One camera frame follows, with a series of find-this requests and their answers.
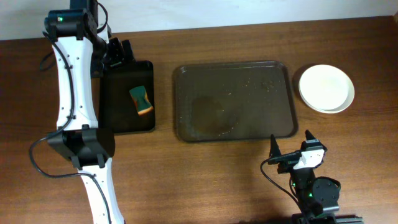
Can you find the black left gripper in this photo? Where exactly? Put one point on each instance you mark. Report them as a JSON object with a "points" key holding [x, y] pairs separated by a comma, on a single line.
{"points": [[115, 51]]}

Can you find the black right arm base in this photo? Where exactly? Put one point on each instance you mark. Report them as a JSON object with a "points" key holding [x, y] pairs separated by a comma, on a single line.
{"points": [[331, 219]]}

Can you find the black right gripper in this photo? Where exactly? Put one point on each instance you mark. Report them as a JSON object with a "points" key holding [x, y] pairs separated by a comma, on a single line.
{"points": [[288, 164]]}

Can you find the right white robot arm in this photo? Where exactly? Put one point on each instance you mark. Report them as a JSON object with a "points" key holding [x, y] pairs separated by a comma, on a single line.
{"points": [[316, 197]]}

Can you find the large brown tray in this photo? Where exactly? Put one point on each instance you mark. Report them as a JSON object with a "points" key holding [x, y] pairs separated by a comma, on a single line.
{"points": [[234, 101]]}

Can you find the green and orange sponge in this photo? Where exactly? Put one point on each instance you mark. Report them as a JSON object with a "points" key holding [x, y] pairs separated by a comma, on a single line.
{"points": [[141, 101]]}

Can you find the small black tray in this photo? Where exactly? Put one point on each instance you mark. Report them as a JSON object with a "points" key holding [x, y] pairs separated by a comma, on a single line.
{"points": [[116, 107]]}

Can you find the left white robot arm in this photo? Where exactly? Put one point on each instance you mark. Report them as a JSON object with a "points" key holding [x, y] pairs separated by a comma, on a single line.
{"points": [[81, 46]]}

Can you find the white plate with stain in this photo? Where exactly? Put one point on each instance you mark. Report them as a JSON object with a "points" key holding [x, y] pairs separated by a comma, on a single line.
{"points": [[349, 101]]}

